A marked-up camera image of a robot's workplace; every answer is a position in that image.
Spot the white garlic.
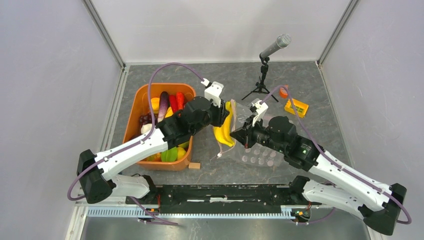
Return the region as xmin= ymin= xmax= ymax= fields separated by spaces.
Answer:
xmin=140 ymin=123 xmax=153 ymax=135

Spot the orange carrot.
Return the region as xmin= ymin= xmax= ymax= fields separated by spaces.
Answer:
xmin=176 ymin=92 xmax=185 ymax=110

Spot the wooden block near bin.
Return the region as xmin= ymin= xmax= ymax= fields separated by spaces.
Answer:
xmin=188 ymin=162 xmax=201 ymax=170

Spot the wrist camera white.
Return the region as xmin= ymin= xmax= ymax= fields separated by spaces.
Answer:
xmin=201 ymin=78 xmax=224 ymax=108
xmin=249 ymin=98 xmax=269 ymax=126

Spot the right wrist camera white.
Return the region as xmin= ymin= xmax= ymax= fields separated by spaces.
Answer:
xmin=249 ymin=98 xmax=269 ymax=126

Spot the yellow banana bunch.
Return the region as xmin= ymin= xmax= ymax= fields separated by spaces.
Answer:
xmin=212 ymin=101 xmax=235 ymax=147

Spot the red chili pepper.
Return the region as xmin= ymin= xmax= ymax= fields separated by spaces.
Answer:
xmin=168 ymin=95 xmax=179 ymax=113

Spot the dark grape bunch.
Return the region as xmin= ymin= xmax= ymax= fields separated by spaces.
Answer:
xmin=138 ymin=113 xmax=153 ymax=127

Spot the grey microphone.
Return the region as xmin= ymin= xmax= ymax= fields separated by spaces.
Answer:
xmin=259 ymin=34 xmax=292 ymax=59

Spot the orange spiky fruit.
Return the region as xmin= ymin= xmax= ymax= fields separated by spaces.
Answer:
xmin=143 ymin=152 xmax=162 ymax=162

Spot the orange plastic bin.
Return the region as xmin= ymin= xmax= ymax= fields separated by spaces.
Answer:
xmin=122 ymin=83 xmax=196 ymax=171

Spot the purple eggplant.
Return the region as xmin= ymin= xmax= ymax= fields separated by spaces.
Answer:
xmin=157 ymin=91 xmax=169 ymax=122

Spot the green star fruit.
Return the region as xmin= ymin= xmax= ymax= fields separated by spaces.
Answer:
xmin=161 ymin=147 xmax=178 ymax=163

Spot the yellow pear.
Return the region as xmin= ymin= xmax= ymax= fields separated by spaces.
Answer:
xmin=176 ymin=147 xmax=187 ymax=161

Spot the yellow bell pepper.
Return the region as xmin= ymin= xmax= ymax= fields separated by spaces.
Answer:
xmin=164 ymin=107 xmax=174 ymax=119

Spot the black microphone tripod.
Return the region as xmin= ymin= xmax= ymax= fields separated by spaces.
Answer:
xmin=241 ymin=56 xmax=271 ymax=100

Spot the yellow toy brick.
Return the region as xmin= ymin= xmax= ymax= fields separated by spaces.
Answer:
xmin=284 ymin=98 xmax=309 ymax=118

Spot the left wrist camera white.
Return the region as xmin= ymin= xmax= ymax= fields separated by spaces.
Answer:
xmin=201 ymin=78 xmax=224 ymax=108

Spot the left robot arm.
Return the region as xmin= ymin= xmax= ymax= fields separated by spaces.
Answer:
xmin=76 ymin=96 xmax=229 ymax=204

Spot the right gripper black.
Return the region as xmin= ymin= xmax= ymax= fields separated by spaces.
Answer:
xmin=229 ymin=114 xmax=286 ymax=154

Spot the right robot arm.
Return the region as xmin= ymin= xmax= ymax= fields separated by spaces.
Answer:
xmin=230 ymin=116 xmax=407 ymax=236

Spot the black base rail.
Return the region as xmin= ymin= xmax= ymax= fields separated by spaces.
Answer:
xmin=125 ymin=176 xmax=318 ymax=219

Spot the yellow green mango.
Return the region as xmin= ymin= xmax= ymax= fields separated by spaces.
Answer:
xmin=178 ymin=141 xmax=190 ymax=149

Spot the clear zip top bag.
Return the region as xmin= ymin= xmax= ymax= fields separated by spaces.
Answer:
xmin=217 ymin=99 xmax=284 ymax=168

